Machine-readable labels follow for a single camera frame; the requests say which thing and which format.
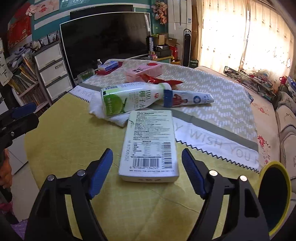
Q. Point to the open cardboard boxes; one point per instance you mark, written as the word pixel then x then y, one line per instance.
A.
pixel 161 38

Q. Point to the white printed box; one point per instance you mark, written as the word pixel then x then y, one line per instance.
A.
pixel 148 143

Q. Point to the blue and yellow card box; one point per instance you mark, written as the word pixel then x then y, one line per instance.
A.
pixel 107 66

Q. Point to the person's left hand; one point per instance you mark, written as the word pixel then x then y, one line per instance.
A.
pixel 4 166

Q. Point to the green box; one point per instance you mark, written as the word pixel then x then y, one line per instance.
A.
pixel 194 63

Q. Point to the red container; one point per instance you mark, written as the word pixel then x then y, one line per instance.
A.
pixel 174 52

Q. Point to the red wrapper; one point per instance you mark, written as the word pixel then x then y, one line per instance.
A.
pixel 157 80

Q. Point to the plastic bag with greens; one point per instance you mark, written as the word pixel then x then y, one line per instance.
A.
pixel 85 75

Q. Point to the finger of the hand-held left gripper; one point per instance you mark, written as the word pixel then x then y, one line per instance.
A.
pixel 20 126
pixel 23 110

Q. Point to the tower fan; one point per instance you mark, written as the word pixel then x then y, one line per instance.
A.
pixel 186 46

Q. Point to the white and green drink bottle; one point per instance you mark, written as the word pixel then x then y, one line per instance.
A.
pixel 129 97

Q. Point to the hanging flower decoration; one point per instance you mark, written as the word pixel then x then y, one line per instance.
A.
pixel 160 11

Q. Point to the white tissue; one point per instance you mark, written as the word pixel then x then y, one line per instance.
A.
pixel 99 111

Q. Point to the white paper with calligraphy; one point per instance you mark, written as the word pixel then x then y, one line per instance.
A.
pixel 4 69

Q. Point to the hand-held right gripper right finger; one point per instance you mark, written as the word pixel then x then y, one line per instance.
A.
pixel 193 171

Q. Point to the white drawer unit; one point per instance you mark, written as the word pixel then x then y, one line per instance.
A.
pixel 53 69

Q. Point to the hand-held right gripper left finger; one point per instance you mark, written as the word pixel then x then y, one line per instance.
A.
pixel 101 171

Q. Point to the wicker basket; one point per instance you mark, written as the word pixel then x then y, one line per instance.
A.
pixel 175 62

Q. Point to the yellow and green tablecloth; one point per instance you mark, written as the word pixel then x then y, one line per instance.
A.
pixel 69 139

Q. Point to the black shuttlecock tube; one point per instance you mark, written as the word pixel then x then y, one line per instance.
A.
pixel 151 45

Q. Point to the glass table with clutter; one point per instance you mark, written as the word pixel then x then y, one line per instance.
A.
pixel 252 80

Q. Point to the beige sofa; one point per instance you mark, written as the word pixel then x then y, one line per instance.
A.
pixel 286 122

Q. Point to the pink carton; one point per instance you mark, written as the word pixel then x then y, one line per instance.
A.
pixel 143 70

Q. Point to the cream curtains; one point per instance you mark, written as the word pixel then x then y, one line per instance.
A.
pixel 231 34

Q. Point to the black bin with yellow rim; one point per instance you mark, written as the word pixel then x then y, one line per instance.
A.
pixel 275 197

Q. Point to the large flat television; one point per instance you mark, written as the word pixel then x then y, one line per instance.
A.
pixel 104 41

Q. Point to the white and blue tube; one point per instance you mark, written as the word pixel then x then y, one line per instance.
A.
pixel 192 98

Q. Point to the row of photo frames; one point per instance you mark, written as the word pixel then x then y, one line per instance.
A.
pixel 48 39

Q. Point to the red wall hanging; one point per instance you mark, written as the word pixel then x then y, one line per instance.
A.
pixel 19 32

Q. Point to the small black television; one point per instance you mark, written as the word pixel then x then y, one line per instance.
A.
pixel 101 9

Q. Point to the clear water bottle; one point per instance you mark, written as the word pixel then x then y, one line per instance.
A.
pixel 99 63

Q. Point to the cartoon wall poster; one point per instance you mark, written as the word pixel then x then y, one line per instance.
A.
pixel 46 10

